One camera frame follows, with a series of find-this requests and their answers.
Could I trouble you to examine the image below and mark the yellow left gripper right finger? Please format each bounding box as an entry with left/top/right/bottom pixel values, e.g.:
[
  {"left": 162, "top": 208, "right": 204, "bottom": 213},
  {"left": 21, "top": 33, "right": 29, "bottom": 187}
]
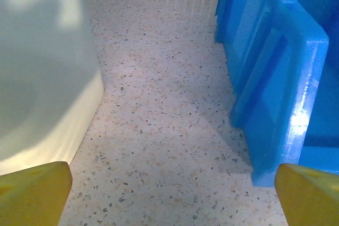
[{"left": 274, "top": 164, "right": 339, "bottom": 226}]

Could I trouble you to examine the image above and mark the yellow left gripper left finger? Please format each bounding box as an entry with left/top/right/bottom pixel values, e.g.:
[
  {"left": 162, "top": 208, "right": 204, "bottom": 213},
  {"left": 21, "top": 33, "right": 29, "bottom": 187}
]
[{"left": 0, "top": 161, "right": 73, "bottom": 226}]

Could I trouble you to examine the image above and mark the blue three-compartment bin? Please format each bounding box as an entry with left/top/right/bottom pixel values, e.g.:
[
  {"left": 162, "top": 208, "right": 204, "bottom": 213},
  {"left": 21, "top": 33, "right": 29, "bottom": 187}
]
[{"left": 215, "top": 0, "right": 339, "bottom": 187}]

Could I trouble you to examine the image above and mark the cream utensil holder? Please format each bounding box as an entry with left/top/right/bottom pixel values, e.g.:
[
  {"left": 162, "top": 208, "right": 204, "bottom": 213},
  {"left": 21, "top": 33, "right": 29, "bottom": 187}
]
[{"left": 0, "top": 0, "right": 104, "bottom": 176}]

